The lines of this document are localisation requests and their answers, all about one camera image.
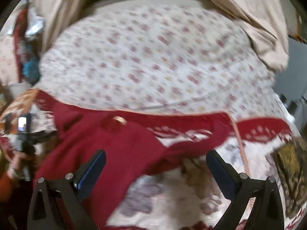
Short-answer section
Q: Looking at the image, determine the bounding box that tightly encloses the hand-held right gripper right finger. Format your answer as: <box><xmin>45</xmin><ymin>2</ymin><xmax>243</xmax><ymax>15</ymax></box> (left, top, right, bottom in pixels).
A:
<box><xmin>206</xmin><ymin>149</ymin><xmax>285</xmax><ymax>230</ymax></box>

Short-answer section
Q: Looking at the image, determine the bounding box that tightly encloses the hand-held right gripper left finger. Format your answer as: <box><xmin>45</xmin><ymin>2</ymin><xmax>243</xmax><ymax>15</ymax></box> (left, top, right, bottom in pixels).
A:
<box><xmin>27</xmin><ymin>149</ymin><xmax>106</xmax><ymax>230</ymax></box>

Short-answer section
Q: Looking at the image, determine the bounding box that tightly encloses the red knit garment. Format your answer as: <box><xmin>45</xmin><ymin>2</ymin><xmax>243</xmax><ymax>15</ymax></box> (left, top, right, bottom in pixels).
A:
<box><xmin>34</xmin><ymin>101</ymin><xmax>231</xmax><ymax>230</ymax></box>

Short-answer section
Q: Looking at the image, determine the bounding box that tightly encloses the orange patterned cloth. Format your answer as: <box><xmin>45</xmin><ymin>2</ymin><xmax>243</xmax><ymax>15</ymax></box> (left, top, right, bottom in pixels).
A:
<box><xmin>0</xmin><ymin>89</ymin><xmax>39</xmax><ymax>135</ymax></box>

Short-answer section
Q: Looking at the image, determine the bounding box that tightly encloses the plush red-bordered floral blanket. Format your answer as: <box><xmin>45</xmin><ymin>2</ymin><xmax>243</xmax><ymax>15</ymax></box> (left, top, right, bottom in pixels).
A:
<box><xmin>0</xmin><ymin>89</ymin><xmax>307</xmax><ymax>230</ymax></box>

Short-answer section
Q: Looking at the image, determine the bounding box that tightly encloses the olive patterned cloth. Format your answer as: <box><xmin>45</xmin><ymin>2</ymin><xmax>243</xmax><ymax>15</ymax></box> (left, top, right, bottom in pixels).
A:
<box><xmin>273</xmin><ymin>138</ymin><xmax>307</xmax><ymax>218</ymax></box>

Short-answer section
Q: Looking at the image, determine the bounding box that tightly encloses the blue crumpled bag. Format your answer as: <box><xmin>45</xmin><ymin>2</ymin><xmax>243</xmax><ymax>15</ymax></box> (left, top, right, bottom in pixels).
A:
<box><xmin>23</xmin><ymin>57</ymin><xmax>41</xmax><ymax>84</ymax></box>

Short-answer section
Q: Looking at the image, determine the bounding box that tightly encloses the silver crumpled foil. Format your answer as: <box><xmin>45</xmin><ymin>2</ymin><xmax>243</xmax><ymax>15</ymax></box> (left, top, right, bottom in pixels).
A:
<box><xmin>24</xmin><ymin>12</ymin><xmax>46</xmax><ymax>39</ymax></box>

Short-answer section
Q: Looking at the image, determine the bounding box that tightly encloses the white floral quilt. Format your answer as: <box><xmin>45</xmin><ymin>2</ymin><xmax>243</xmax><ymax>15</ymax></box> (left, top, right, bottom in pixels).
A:
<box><xmin>36</xmin><ymin>3</ymin><xmax>295</xmax><ymax>135</ymax></box>

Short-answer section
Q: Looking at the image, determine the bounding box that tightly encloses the beige cloth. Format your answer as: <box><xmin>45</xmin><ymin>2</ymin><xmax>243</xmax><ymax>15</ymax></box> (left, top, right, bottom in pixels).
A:
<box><xmin>31</xmin><ymin>0</ymin><xmax>96</xmax><ymax>53</ymax></box>

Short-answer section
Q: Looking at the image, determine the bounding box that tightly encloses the beige pillow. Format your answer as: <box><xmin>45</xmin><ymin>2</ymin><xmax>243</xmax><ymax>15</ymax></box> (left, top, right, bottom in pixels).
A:
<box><xmin>199</xmin><ymin>0</ymin><xmax>290</xmax><ymax>71</ymax></box>

